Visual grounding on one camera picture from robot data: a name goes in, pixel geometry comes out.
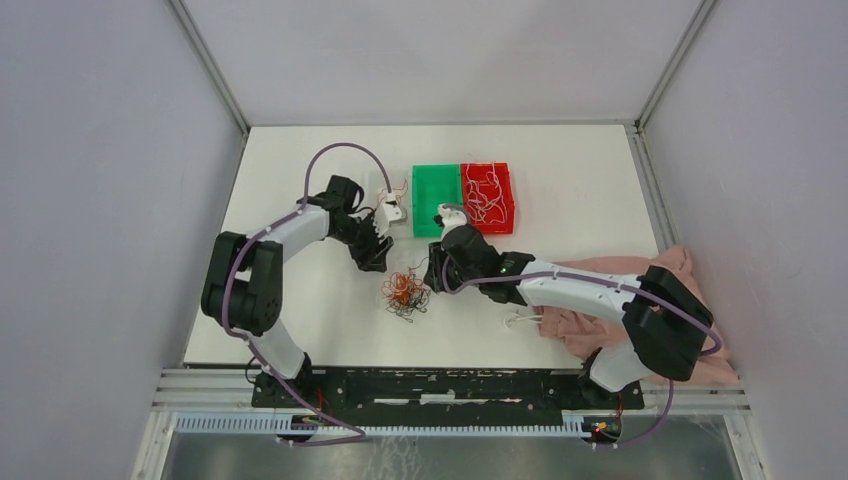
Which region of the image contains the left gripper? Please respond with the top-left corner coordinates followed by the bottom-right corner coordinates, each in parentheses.
top-left (331, 209), bottom-right (394, 273)

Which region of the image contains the cable pile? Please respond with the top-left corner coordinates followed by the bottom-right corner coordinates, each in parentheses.
top-left (380, 264), bottom-right (433, 325)

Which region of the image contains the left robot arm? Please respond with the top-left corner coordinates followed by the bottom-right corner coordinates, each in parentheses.
top-left (200, 175), bottom-right (394, 407)

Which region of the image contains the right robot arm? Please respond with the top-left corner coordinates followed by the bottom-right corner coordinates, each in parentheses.
top-left (424, 225), bottom-right (715, 408)

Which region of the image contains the clear plastic bin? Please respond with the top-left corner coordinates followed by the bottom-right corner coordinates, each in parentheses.
top-left (365, 169), bottom-right (412, 232)

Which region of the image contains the red plastic bin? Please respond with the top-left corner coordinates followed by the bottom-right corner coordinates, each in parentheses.
top-left (460, 162), bottom-right (515, 235)

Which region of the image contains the green plastic bin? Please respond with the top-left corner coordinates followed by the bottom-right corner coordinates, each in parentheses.
top-left (411, 164), bottom-right (463, 238)

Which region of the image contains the pink cloth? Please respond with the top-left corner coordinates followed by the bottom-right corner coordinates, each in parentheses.
top-left (533, 245), bottom-right (740, 387)

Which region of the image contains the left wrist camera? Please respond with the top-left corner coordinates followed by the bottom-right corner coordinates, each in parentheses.
top-left (375, 191), bottom-right (407, 234)

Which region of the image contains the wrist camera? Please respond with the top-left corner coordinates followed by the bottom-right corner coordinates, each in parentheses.
top-left (433, 203), bottom-right (470, 241)
top-left (375, 191), bottom-right (407, 234)

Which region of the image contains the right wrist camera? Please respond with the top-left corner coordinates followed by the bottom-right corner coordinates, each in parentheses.
top-left (433, 203), bottom-right (470, 241)

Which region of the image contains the white drawstring cord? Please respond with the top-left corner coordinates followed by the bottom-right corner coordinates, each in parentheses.
top-left (502, 308), bottom-right (545, 333)

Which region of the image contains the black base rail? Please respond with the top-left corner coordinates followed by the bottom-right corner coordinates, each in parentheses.
top-left (293, 366), bottom-right (645, 429)

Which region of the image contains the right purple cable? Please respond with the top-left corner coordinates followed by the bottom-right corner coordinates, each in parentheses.
top-left (440, 203), bottom-right (725, 452)

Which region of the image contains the blue cable duct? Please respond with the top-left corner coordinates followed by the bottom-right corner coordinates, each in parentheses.
top-left (174, 412), bottom-right (596, 439)

